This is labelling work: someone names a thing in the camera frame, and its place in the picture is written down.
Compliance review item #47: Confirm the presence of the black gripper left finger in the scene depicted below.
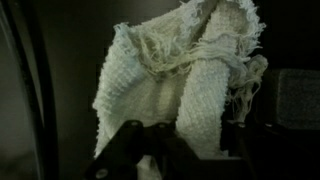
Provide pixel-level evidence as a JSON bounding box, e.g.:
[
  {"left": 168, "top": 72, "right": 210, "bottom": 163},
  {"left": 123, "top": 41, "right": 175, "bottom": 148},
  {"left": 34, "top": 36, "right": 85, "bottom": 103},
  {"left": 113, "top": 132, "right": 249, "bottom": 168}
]
[{"left": 84, "top": 119, "right": 201, "bottom": 180}]

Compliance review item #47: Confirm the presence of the black rectangular block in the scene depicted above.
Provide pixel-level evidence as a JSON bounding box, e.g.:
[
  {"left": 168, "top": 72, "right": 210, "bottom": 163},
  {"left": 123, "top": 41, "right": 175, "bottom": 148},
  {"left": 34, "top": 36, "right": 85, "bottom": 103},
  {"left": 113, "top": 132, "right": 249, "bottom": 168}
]
[{"left": 266, "top": 68, "right": 320, "bottom": 131}]

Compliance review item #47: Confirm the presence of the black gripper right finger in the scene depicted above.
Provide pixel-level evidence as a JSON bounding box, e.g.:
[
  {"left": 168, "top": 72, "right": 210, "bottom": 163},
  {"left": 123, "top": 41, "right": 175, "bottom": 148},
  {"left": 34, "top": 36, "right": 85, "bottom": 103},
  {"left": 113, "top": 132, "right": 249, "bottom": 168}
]
[{"left": 221, "top": 122, "right": 259, "bottom": 180}]

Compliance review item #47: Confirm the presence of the white woven cloth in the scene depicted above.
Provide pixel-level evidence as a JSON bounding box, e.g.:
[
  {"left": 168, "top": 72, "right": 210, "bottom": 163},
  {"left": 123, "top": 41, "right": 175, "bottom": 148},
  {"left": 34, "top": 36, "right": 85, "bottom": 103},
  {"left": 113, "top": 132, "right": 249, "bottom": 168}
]
[{"left": 92, "top": 0, "right": 269, "bottom": 180}]

